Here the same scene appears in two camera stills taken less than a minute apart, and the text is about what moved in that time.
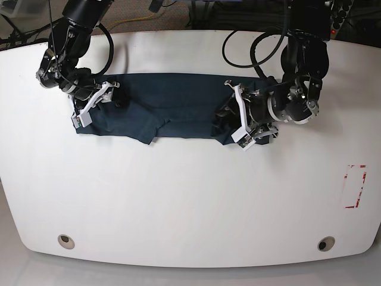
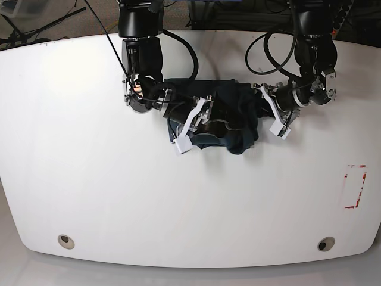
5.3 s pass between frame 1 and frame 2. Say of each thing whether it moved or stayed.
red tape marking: stayed
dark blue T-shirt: moved
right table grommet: stayed
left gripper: moved
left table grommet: stayed
